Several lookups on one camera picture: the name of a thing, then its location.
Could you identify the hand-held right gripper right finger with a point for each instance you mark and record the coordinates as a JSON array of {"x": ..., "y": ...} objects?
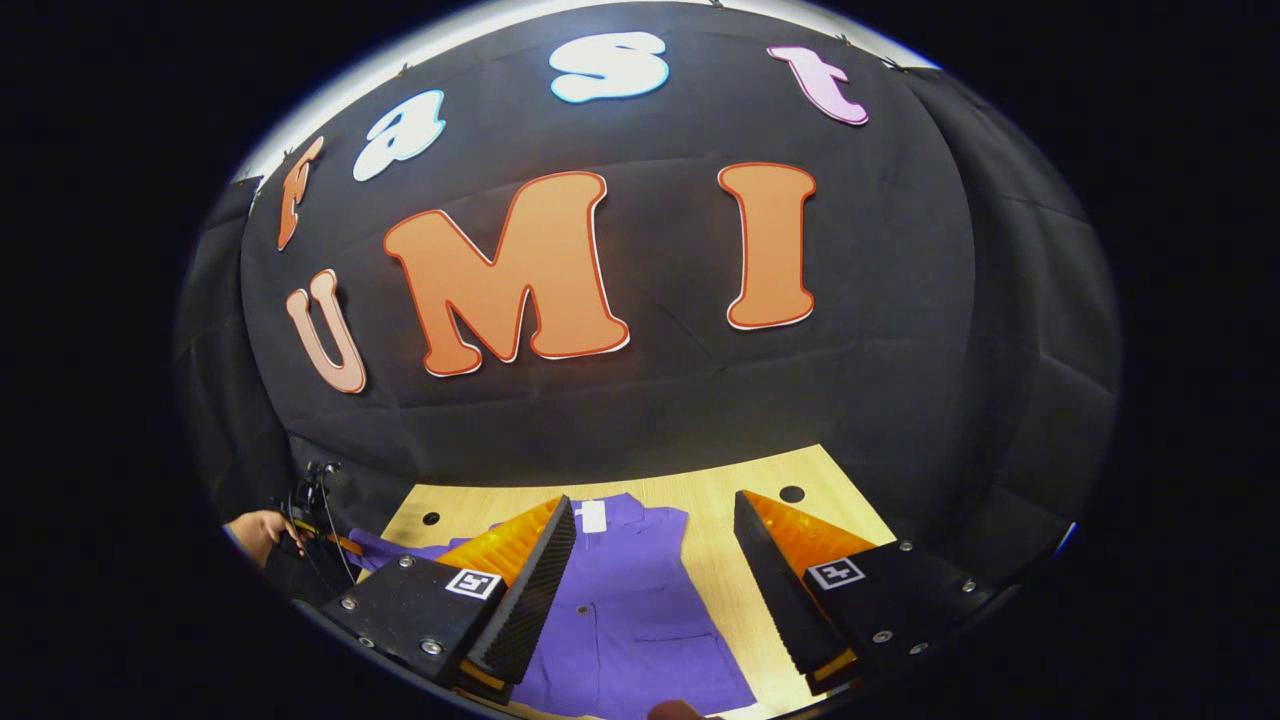
[{"x": 790, "y": 610}]

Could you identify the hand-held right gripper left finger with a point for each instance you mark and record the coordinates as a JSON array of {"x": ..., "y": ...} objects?
[{"x": 525, "y": 600}]

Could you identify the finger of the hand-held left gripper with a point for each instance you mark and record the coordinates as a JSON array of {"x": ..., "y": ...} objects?
[{"x": 345, "y": 547}]

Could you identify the purple shirt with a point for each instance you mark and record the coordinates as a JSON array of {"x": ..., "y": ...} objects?
[{"x": 630, "y": 620}]

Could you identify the black backdrop cloth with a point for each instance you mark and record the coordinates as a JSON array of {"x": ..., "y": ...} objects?
[{"x": 680, "y": 400}]

